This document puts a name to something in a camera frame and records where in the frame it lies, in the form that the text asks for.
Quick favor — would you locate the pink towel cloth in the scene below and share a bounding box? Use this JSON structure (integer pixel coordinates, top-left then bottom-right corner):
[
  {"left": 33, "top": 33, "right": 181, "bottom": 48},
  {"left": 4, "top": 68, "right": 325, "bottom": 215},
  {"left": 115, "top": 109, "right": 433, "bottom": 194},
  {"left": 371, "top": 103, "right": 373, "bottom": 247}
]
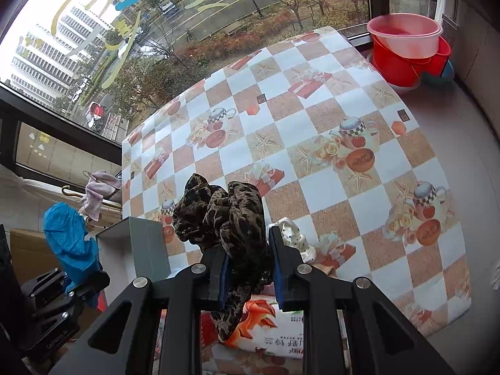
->
[{"left": 80, "top": 170, "right": 123, "bottom": 221}]

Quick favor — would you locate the grey cardboard storage box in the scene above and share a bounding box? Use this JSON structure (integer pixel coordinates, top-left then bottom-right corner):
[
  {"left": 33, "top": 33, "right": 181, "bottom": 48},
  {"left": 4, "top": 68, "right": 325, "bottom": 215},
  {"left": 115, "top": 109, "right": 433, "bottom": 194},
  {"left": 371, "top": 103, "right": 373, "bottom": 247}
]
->
[{"left": 96, "top": 216, "right": 173, "bottom": 282}]

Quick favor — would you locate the pink plastic basin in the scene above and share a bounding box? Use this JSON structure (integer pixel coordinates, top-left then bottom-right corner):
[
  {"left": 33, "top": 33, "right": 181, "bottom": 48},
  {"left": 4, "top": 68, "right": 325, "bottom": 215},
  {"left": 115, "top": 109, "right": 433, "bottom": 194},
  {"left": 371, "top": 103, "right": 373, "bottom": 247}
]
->
[{"left": 366, "top": 13, "right": 444, "bottom": 60}]

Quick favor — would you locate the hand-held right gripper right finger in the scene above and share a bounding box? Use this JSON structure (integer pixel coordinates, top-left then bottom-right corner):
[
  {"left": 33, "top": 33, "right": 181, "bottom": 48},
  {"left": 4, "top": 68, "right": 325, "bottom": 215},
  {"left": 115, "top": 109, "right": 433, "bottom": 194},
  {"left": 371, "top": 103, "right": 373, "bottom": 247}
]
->
[{"left": 268, "top": 226, "right": 456, "bottom": 375}]

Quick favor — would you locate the brown cardboard sheet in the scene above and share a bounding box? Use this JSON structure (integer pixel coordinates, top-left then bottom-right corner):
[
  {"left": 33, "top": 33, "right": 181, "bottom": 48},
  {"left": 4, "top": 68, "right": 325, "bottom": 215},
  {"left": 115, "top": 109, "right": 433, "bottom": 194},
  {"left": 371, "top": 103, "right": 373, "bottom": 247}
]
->
[{"left": 10, "top": 228, "right": 59, "bottom": 278}]

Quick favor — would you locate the blue disposable shoe cover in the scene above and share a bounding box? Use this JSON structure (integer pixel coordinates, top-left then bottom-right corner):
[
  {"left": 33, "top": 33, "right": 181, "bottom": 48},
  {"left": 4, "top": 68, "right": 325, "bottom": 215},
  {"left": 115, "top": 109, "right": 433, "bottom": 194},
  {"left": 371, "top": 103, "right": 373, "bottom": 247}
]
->
[{"left": 43, "top": 202, "right": 103, "bottom": 309}]

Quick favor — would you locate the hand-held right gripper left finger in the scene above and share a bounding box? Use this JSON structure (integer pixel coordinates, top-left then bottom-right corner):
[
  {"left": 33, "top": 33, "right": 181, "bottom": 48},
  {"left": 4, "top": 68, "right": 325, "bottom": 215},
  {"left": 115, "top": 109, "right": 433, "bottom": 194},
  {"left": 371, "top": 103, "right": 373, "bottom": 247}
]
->
[{"left": 51, "top": 247, "right": 231, "bottom": 375}]

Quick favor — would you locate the flower print tissue pack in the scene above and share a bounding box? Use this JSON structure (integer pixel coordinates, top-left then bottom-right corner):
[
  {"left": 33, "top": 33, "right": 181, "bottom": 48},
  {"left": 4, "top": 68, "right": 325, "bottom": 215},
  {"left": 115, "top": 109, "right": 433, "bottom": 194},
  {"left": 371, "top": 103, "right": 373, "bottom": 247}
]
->
[{"left": 201, "top": 295, "right": 305, "bottom": 360}]

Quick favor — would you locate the blue plastic basin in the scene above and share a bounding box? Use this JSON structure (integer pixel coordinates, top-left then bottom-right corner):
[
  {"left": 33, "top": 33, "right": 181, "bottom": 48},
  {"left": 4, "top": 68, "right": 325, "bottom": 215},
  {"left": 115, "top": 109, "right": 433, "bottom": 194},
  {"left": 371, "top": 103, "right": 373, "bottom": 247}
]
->
[{"left": 422, "top": 59, "right": 456, "bottom": 87}]

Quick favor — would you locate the leopard print scrunchie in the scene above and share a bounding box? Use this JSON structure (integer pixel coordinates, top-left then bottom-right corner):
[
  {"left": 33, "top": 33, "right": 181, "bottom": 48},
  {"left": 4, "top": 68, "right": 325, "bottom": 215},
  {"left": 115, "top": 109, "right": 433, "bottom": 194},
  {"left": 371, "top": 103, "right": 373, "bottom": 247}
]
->
[{"left": 172, "top": 172, "right": 274, "bottom": 342}]

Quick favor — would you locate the checkered printed tablecloth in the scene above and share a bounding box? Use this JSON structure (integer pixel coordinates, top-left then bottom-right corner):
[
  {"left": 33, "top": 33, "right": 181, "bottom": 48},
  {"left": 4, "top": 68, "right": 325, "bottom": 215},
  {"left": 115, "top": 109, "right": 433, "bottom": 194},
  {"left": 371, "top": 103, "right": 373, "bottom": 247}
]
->
[{"left": 121, "top": 27, "right": 473, "bottom": 375}]

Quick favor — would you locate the red plastic bucket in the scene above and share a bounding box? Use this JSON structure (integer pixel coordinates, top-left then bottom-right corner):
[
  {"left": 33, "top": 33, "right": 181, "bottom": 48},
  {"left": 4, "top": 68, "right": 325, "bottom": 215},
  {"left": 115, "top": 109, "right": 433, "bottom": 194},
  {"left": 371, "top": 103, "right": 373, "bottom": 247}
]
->
[{"left": 370, "top": 35, "right": 452, "bottom": 88}]

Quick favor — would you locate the white polka dot scrunchie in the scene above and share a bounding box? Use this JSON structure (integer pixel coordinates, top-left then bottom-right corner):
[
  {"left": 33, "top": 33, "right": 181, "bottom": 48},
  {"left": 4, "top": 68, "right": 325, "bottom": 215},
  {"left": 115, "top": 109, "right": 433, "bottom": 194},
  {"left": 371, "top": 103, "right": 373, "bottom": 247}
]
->
[{"left": 269, "top": 219, "right": 317, "bottom": 264}]

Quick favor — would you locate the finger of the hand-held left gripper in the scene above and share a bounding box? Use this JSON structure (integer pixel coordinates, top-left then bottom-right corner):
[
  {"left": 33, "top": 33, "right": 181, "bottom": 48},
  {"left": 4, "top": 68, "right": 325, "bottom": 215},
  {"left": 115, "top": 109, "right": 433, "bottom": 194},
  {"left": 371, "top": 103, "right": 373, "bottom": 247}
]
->
[{"left": 64, "top": 271, "right": 112, "bottom": 314}]

